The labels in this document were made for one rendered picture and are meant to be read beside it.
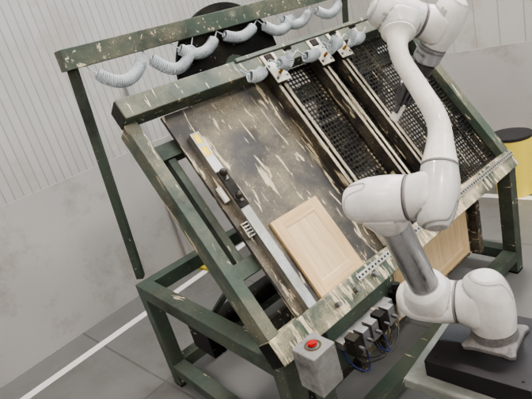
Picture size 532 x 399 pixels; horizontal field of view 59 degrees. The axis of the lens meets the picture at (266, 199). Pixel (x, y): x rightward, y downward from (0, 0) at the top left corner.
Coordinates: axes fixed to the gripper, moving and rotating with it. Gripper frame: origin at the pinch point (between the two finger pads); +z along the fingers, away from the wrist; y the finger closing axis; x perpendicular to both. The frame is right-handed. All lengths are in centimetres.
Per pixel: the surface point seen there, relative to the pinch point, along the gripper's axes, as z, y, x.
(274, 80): 44, -11, -86
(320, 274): 84, 6, 9
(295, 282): 82, 21, 10
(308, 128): 55, -19, -58
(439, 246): 119, -112, 0
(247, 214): 70, 31, -24
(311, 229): 77, 1, -11
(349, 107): 52, -54, -67
